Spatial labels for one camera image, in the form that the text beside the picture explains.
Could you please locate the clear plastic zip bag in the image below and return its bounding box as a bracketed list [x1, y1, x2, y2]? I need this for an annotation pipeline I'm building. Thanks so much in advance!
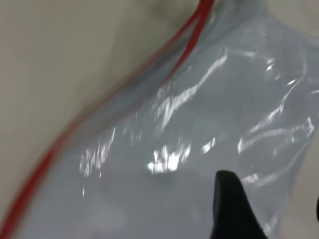
[0, 0, 319, 239]

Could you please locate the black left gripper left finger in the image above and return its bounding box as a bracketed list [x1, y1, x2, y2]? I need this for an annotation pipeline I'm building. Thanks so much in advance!
[210, 170, 265, 239]

